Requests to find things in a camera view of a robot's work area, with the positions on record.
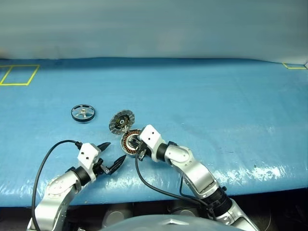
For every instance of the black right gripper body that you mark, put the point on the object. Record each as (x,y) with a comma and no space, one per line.
(143,146)

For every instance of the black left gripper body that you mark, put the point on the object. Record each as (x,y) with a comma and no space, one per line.
(99,167)

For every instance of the silver round motor housing lid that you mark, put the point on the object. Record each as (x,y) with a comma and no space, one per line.
(121,122)

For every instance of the black silver spoked rotor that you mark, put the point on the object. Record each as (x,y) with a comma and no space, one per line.
(83,113)

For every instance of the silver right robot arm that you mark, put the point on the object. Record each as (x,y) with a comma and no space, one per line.
(199,175)

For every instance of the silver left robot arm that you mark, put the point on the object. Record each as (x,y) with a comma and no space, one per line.
(56,192)

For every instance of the dark rounded shape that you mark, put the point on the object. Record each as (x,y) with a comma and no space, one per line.
(184,209)
(115,214)

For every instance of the blue plastic table cover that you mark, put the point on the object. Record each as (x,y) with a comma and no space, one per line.
(192,101)

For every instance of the silver robot torso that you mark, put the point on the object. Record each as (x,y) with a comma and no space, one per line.
(156,223)

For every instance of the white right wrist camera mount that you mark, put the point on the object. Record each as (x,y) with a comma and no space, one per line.
(150,137)

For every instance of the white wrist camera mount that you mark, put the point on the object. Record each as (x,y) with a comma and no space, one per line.
(87,154)
(150,137)

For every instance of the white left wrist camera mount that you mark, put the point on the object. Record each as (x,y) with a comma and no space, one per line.
(87,154)

